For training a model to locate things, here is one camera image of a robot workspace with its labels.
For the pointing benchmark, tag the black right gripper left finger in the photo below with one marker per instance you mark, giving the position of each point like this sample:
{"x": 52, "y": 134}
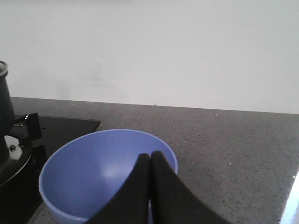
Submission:
{"x": 130, "y": 205}

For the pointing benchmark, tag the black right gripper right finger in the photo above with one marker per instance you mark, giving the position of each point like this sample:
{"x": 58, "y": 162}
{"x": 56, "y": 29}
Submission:
{"x": 171, "y": 201}

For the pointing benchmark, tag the light blue plastic bowl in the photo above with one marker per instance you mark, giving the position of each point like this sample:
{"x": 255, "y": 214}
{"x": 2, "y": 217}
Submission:
{"x": 85, "y": 173}

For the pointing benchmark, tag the black pot support grate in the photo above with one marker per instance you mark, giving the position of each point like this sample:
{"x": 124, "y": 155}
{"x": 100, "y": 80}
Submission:
{"x": 17, "y": 150}

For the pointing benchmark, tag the dark blue cooking pot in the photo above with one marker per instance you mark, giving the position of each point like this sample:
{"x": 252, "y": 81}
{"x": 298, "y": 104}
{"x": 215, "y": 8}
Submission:
{"x": 7, "y": 116}

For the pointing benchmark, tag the black glass gas cooktop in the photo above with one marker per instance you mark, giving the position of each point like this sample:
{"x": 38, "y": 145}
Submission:
{"x": 20, "y": 197}

